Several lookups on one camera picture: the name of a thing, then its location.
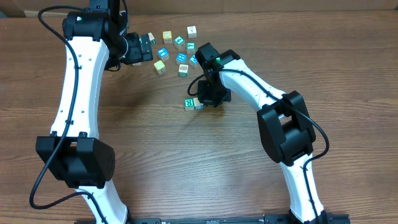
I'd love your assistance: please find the pretzel picture block blue side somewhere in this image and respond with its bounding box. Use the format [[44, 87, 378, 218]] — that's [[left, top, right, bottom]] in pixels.
[[193, 98, 205, 110]]

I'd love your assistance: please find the green letter R block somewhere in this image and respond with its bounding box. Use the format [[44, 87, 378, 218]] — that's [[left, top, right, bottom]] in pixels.
[[184, 98, 195, 111]]

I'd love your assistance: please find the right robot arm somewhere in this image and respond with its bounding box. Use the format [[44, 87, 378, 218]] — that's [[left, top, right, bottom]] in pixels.
[[195, 43, 328, 223]]

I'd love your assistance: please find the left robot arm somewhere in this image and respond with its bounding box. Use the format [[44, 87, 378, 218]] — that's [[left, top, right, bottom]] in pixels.
[[35, 0, 153, 223]]

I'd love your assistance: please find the white block green number side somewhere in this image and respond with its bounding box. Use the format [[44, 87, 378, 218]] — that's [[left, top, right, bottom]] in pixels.
[[148, 32, 156, 45]]

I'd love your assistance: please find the blue letter T block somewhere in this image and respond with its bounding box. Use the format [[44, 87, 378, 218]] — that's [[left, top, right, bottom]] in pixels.
[[157, 47, 169, 62]]

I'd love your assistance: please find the yellow block number 1 side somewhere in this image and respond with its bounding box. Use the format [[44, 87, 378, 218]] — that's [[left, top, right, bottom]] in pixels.
[[154, 60, 166, 75]]

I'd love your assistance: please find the yellow block top row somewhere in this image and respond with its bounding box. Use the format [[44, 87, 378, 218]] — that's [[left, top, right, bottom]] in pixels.
[[162, 30, 173, 44]]

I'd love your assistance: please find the pineapple picture block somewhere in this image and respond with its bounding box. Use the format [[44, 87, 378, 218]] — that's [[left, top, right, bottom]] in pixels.
[[178, 64, 189, 77]]

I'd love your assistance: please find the blue letter P block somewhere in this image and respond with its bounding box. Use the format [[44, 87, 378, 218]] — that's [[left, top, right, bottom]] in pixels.
[[189, 55, 198, 68]]

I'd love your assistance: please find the green number 4 block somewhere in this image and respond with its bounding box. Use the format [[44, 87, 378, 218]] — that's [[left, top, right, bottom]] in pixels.
[[173, 35, 185, 50]]

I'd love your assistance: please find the blue letter H block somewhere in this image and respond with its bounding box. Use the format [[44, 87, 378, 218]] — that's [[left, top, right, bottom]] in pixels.
[[176, 52, 187, 65]]

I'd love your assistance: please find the green number 7 block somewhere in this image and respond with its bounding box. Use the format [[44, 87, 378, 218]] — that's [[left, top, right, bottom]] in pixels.
[[186, 42, 196, 55]]

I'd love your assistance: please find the white block M side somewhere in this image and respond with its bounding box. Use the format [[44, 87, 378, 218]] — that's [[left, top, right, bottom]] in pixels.
[[187, 26, 197, 39]]

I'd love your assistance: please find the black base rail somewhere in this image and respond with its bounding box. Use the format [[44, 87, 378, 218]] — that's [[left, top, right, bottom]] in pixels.
[[74, 213, 351, 224]]

